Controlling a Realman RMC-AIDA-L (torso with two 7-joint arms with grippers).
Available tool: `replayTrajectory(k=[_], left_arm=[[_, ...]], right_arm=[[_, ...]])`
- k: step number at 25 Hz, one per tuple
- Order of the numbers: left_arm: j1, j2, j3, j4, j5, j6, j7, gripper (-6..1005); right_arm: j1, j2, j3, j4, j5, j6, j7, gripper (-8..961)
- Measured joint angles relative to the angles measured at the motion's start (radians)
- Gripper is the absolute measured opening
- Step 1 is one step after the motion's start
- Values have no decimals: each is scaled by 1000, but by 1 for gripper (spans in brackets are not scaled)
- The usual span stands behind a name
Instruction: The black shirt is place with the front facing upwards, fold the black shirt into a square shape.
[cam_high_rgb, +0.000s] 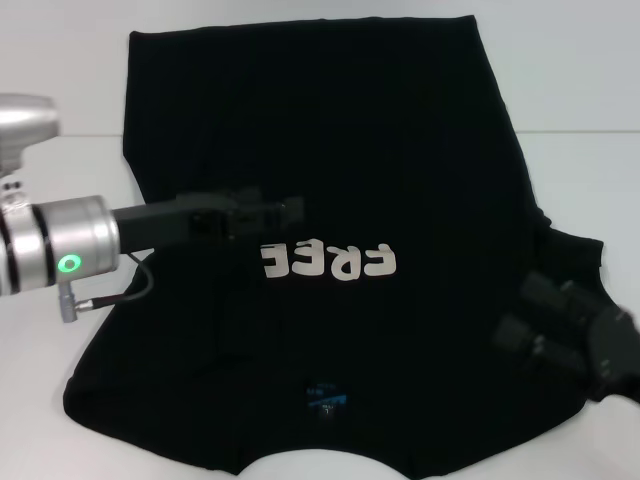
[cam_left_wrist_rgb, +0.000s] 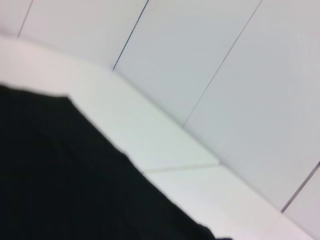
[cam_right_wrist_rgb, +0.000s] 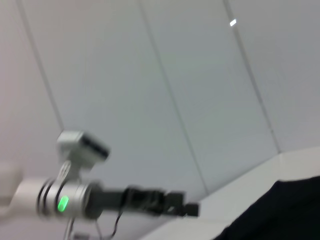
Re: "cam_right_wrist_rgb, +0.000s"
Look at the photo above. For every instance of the silver camera mount bracket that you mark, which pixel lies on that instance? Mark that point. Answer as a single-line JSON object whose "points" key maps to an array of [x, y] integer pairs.
{"points": [[67, 170]]}

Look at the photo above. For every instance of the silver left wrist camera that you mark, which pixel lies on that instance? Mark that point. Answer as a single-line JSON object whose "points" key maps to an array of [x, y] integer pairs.
{"points": [[82, 146]]}

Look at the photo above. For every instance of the black T-shirt with white lettering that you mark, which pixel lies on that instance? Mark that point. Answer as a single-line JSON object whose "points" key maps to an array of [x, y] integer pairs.
{"points": [[275, 212]]}

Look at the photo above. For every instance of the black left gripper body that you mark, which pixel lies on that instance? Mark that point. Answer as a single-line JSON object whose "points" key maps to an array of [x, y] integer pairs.
{"points": [[125, 198]]}

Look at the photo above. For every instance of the small white rectangular light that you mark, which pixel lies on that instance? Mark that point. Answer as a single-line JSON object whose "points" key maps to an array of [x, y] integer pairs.
{"points": [[233, 22]]}

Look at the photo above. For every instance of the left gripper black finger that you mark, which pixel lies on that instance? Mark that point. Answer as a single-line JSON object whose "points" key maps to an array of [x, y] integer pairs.
{"points": [[192, 209], [176, 198]]}

